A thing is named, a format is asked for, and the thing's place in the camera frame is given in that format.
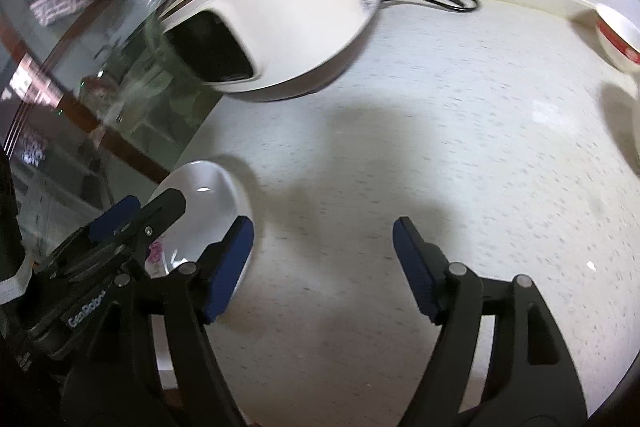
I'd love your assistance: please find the cream electric cooker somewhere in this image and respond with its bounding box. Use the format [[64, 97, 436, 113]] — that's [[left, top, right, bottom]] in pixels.
[[150, 0, 383, 102]]

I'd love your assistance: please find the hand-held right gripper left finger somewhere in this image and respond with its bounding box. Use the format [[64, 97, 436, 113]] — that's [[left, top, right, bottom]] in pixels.
[[60, 216, 256, 427]]

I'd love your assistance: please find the white strap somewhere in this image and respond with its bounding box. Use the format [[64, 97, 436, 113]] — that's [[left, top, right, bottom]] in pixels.
[[0, 257, 33, 304]]

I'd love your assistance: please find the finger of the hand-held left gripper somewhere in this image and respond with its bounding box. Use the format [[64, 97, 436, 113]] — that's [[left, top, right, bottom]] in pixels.
[[87, 195, 142, 244], [99, 188, 187, 269]]

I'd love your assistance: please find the white pink-flower plate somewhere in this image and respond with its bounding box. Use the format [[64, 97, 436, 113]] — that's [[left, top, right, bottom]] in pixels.
[[149, 161, 254, 290]]

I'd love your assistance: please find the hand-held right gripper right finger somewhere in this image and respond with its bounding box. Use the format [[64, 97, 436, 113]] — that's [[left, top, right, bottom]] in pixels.
[[392, 216, 588, 427]]

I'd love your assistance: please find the white red-band bowl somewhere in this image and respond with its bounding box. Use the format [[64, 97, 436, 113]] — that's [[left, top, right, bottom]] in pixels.
[[595, 2, 640, 72]]

